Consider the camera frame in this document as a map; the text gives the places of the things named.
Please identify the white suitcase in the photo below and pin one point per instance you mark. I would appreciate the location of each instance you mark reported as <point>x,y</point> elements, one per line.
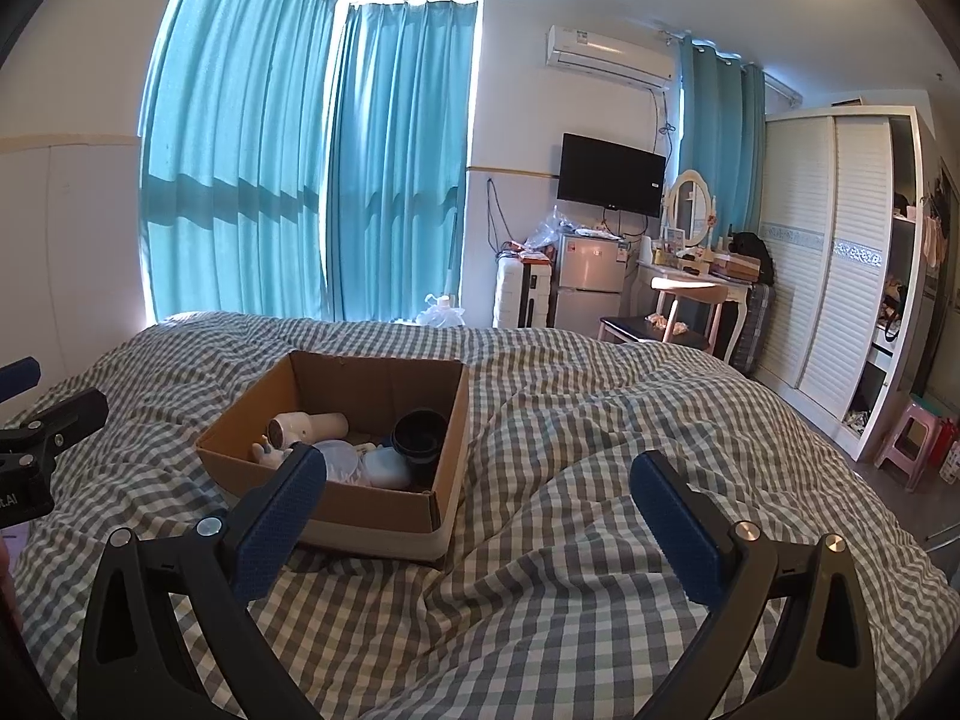
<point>517,292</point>

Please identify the white air conditioner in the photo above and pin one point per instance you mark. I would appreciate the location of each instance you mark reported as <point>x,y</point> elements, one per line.
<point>607,52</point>

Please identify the pink wooden chair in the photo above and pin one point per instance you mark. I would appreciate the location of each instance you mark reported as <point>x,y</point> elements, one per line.
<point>690,292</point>

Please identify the grey suitcase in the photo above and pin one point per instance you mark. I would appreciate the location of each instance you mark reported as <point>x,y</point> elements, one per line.
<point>754,330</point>

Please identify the clear water jug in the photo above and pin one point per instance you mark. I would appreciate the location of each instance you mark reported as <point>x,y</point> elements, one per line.
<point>444,313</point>

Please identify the black plastic jar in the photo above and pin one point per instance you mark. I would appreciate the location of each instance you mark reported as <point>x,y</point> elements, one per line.
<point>420,435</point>

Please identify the oval white vanity mirror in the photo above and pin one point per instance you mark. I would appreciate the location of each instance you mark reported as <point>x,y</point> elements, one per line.
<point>690,202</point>

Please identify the white plug-in device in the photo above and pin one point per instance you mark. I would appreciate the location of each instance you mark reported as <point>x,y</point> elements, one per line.
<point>315,426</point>

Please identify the red canister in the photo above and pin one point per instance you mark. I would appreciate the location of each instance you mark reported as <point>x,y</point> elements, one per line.
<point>951,454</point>

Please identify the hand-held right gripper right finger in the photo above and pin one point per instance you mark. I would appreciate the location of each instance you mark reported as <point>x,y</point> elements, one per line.
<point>682,532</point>

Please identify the white plush bunny toy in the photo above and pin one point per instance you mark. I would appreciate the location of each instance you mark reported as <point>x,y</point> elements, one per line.
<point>270,456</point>

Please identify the grey checkered blanket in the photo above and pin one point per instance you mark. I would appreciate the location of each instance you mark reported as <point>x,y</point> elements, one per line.
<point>562,615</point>

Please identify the pink plastic stool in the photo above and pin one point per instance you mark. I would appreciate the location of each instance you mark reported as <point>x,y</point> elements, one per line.
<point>907,442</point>

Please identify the small silver fridge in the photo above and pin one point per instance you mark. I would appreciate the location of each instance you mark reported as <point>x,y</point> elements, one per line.
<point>589,277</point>

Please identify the black wall television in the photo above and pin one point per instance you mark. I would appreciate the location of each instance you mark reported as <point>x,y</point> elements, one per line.
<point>611,172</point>

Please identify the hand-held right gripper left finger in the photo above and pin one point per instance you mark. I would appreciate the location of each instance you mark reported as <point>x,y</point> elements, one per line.
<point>277,532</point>

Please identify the white slatted wardrobe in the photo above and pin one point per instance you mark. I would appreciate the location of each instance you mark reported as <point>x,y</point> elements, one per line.
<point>825,255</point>

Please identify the narrow turquoise curtain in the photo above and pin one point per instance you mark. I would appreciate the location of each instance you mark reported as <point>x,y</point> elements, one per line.
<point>720,135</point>

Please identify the blue cotton pad packet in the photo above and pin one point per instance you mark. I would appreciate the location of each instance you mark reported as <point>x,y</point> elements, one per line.
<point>386,469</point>

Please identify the brown cardboard box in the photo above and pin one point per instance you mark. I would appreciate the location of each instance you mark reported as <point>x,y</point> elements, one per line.
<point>390,514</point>

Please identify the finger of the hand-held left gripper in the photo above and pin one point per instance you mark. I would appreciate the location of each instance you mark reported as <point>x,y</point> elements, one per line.
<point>71,412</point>
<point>19,379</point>

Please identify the white dressing table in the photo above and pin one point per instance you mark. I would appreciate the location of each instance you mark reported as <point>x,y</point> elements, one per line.
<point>739,292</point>

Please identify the clear plastic bags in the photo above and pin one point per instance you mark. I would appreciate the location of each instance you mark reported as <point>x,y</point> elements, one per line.
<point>551,229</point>

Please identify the wide turquoise curtain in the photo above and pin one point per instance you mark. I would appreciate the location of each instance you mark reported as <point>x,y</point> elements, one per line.
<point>232,127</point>

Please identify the round cotton swab container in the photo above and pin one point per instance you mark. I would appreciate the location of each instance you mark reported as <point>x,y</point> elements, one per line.
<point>341,461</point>

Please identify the black bag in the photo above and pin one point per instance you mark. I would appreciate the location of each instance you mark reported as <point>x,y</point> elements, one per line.
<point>750,251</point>

